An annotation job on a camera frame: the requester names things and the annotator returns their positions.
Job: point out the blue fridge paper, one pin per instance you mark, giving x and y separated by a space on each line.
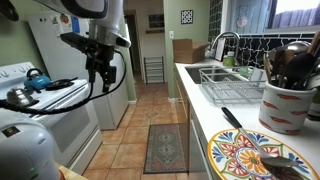
75 24

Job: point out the green soap bottle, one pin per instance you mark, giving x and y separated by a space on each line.
228 60

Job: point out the dark framed hallway picture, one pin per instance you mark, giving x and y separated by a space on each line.
156 21

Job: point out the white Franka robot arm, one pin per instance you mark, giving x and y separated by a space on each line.
113 13

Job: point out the white dishwasher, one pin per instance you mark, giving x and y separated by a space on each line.
197 156

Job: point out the blue kettle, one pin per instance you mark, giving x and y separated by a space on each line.
36 81

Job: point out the black plastic spoon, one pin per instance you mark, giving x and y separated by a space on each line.
300 68

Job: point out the green patterned rug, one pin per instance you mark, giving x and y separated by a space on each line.
166 148

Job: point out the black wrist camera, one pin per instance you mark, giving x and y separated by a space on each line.
76 41

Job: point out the wooden table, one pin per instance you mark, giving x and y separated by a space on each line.
71 173

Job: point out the round pink window ornament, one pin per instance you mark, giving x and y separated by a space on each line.
241 21

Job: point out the colourful floral plate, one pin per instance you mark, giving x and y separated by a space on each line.
233 156

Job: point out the silver kettle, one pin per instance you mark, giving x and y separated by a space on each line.
18 96

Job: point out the white red utensil crock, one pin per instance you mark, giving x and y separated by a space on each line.
283 110

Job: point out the green sponge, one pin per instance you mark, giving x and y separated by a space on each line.
243 71

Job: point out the white framed paper sign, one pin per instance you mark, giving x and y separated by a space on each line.
220 49

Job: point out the black frying pan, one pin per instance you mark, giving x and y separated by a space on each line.
58 84

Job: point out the white stove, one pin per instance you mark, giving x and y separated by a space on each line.
66 126

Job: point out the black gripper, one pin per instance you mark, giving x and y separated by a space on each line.
101 60

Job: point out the brown cardboard box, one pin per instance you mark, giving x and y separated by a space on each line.
188 51

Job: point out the white fridge paper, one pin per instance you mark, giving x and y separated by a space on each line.
56 26

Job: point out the black white patterned wall art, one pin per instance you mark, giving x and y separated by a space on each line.
187 17

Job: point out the steel kitchen sink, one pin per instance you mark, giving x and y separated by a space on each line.
196 75

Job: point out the wooden base cabinets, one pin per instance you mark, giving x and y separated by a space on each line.
181 96

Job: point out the kitchen window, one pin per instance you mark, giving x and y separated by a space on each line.
293 15

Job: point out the small wooden wall shelf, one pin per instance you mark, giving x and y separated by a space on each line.
155 31

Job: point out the wooden spoon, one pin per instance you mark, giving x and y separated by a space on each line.
267 68

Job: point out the silver ladle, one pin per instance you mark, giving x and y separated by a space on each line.
296 46

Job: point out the chrome kitchen faucet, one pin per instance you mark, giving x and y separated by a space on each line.
230 33

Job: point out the white refrigerator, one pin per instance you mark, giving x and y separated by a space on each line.
113 106

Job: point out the white light switch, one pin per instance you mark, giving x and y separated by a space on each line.
171 34

